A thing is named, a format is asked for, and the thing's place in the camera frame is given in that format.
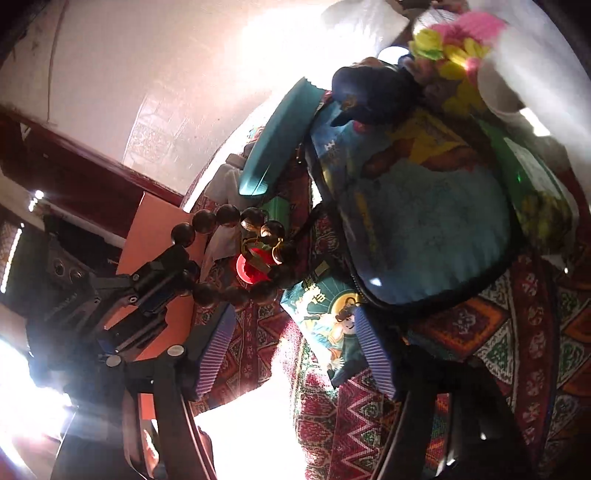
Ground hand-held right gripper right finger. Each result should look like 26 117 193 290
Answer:
353 307 532 480

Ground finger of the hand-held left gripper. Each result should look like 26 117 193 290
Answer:
95 313 171 356
92 257 201 319

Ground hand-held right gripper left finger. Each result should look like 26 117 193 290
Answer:
99 302 238 480

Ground orange cardboard box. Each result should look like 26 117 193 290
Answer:
115 190 218 480

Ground blue printed snack packet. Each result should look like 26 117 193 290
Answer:
279 272 370 388

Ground small red plastic item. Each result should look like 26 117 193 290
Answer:
235 247 273 284

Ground dark wooden bead bracelet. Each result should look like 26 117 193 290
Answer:
170 205 296 310

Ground blue printed pencil case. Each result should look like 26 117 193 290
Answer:
305 99 525 310

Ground teal glasses case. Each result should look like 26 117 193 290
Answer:
238 76 324 198

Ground pink yellow crochet flowers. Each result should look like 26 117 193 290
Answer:
409 11 504 116

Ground red patterned woven blanket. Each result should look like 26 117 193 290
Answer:
180 124 591 480

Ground green snack packet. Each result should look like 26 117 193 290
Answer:
480 120 580 254

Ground dark blue cloth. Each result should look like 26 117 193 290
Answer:
331 56 423 127

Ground dark red wooden door frame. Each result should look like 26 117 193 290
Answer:
0 104 185 241

